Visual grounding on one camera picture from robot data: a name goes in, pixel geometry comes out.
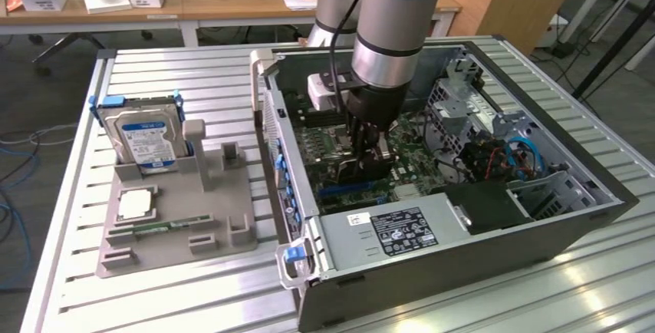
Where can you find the black stand pole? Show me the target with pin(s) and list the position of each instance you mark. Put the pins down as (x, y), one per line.
(613, 50)

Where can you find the green RAM stick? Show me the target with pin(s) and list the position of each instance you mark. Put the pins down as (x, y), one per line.
(162, 225)

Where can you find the small silver heatsink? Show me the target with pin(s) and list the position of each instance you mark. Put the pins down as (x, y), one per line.
(411, 192)

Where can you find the CPU socket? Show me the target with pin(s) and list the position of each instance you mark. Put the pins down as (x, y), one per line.
(339, 139)

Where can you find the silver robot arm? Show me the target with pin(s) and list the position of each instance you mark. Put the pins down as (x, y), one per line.
(393, 22)

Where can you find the metal CPU socket cover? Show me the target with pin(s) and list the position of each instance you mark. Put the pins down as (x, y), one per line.
(391, 154)

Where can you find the metal disk bay cage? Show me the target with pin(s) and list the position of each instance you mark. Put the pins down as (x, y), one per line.
(455, 118)

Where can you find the black expansion slot blue latch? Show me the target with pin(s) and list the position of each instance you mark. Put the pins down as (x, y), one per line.
(357, 198)

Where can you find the grey parts rack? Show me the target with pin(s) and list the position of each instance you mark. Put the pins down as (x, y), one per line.
(173, 241)

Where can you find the hard disk with blue caddy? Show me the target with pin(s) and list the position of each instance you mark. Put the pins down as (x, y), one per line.
(145, 137)

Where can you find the small metal disk bay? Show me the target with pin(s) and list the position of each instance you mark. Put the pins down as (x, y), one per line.
(557, 195)

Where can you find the wooden cabinet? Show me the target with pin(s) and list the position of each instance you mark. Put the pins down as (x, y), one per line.
(511, 3)

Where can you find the green motherboard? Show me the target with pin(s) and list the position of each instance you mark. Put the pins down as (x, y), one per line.
(419, 164)

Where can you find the grey power supply unit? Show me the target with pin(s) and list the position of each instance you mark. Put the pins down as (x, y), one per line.
(352, 241)

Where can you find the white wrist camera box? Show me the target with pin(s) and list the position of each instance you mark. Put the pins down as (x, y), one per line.
(321, 93)

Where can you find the orange packet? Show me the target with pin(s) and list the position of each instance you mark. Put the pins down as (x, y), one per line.
(13, 3)

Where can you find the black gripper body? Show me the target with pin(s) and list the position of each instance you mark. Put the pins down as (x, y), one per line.
(376, 106)

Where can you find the black graphics card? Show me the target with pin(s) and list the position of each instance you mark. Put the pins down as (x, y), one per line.
(368, 172)

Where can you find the wooden desk white legs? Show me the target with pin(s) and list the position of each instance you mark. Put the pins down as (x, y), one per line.
(245, 3)
(101, 18)

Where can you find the silver CPU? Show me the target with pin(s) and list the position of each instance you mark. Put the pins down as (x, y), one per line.
(134, 204)

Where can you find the blue case latch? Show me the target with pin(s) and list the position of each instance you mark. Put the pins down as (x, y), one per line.
(292, 254)

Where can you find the open black PC case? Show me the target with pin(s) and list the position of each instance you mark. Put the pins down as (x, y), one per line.
(435, 271)

